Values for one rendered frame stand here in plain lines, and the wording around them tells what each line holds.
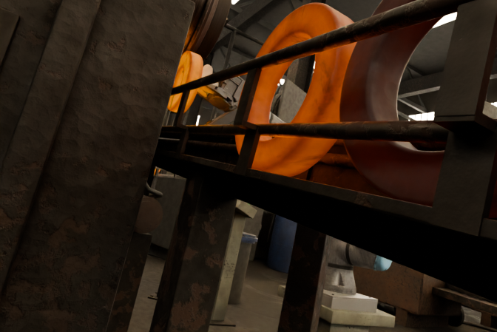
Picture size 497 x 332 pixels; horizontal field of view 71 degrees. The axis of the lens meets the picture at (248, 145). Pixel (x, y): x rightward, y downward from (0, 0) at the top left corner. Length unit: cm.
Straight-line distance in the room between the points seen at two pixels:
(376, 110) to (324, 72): 6
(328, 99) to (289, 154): 6
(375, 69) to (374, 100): 2
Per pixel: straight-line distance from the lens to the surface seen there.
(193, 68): 83
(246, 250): 234
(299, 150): 31
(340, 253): 146
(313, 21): 36
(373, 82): 28
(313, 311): 71
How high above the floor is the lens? 54
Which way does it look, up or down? 11 degrees up
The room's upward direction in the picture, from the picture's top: 12 degrees clockwise
